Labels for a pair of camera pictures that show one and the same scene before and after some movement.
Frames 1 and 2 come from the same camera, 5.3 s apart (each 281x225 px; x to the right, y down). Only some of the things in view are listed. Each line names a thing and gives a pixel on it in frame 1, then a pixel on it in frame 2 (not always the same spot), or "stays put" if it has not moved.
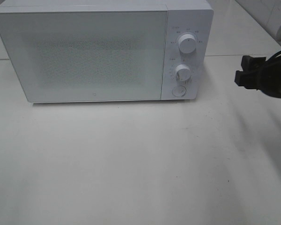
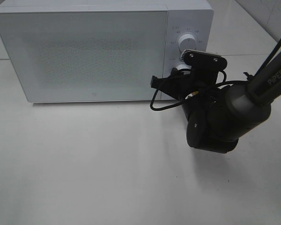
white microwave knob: [183, 72] stays put
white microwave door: [87, 56] stays put
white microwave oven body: [82, 51] stays put
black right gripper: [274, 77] → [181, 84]
